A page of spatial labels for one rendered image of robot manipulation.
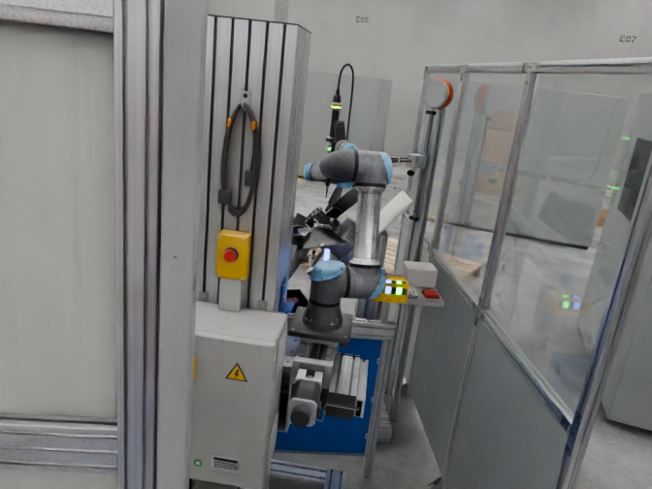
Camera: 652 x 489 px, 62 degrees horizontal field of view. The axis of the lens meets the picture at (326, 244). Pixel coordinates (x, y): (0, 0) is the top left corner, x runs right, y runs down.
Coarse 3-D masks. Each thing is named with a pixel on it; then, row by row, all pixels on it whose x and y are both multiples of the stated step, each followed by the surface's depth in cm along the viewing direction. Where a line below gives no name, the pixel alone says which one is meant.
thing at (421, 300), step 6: (390, 276) 308; (396, 276) 309; (420, 288) 294; (426, 288) 295; (432, 288) 296; (420, 294) 286; (408, 300) 278; (414, 300) 278; (420, 300) 278; (426, 300) 279; (432, 300) 280; (438, 300) 281; (432, 306) 279; (438, 306) 280
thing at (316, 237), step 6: (312, 228) 264; (318, 228) 264; (324, 228) 266; (312, 234) 258; (318, 234) 257; (324, 234) 258; (330, 234) 259; (336, 234) 261; (306, 240) 253; (312, 240) 252; (318, 240) 251; (324, 240) 251; (330, 240) 251; (336, 240) 251; (342, 240) 252; (300, 246) 249; (306, 246) 247; (312, 246) 246; (318, 246) 245
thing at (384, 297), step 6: (390, 282) 238; (396, 282) 239; (402, 282) 239; (384, 288) 237; (402, 288) 238; (384, 294) 238; (390, 294) 238; (396, 294) 238; (372, 300) 239; (378, 300) 239; (384, 300) 239; (390, 300) 239; (396, 300) 239; (402, 300) 239
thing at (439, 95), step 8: (440, 80) 288; (432, 88) 292; (440, 88) 288; (448, 88) 287; (432, 96) 293; (440, 96) 288; (448, 96) 287; (432, 104) 293; (440, 104) 289; (448, 104) 291
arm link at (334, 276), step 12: (324, 264) 194; (336, 264) 194; (312, 276) 193; (324, 276) 189; (336, 276) 189; (348, 276) 192; (312, 288) 193; (324, 288) 190; (336, 288) 191; (348, 288) 192; (312, 300) 194; (324, 300) 192; (336, 300) 193
